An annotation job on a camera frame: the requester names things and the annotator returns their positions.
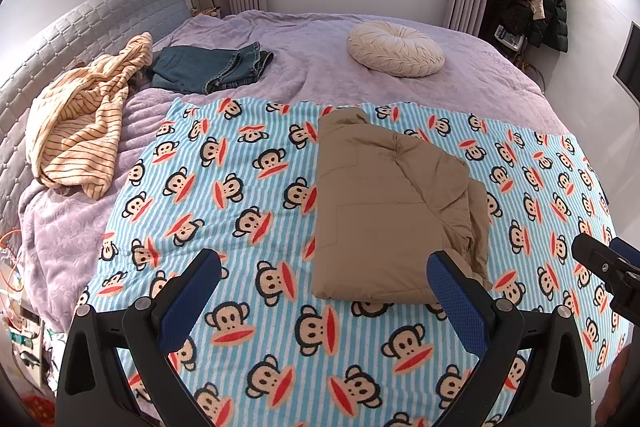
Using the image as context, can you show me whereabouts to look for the grey quilted headboard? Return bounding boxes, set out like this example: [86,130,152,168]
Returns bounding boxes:
[0,0,193,228]

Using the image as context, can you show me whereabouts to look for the round cream cushion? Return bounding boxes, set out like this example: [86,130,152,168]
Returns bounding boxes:
[347,21,446,78]

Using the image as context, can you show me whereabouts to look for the cluttered bedside table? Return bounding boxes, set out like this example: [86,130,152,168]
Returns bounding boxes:
[0,307,56,403]

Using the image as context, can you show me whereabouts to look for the black wall screen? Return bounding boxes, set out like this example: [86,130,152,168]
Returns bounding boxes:
[615,21,640,102]

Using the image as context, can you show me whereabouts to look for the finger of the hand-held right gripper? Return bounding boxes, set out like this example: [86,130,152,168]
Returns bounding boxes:
[571,233,640,323]
[607,237,640,275]

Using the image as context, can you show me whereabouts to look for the yellow striped garment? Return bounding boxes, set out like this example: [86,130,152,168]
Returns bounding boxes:
[25,32,153,200]

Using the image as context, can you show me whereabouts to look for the folded blue jeans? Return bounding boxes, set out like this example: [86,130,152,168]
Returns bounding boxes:
[150,42,275,96]

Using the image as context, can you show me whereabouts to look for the small printed box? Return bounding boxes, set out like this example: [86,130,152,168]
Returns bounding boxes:
[495,26,524,48]

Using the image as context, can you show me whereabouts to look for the person's right hand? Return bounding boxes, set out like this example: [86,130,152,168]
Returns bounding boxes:
[594,347,632,427]

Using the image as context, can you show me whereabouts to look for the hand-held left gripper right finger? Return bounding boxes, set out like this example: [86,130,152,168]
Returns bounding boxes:
[426,249,593,427]

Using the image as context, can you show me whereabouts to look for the monkey print striped blanket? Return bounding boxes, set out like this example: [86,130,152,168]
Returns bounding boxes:
[75,97,631,427]

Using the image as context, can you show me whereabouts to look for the black hanging garment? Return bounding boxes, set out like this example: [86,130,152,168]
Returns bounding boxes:
[492,0,533,38]

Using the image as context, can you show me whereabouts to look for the orange cable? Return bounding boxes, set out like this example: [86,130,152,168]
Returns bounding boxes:
[0,231,26,308]

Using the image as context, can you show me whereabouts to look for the purple bedspread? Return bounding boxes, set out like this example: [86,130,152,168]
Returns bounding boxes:
[17,11,576,333]

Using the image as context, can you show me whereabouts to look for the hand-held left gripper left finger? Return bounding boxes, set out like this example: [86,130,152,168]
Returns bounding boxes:
[55,248,223,427]

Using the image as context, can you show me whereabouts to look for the tan padded jacket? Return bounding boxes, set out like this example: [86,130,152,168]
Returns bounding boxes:
[311,107,493,303]

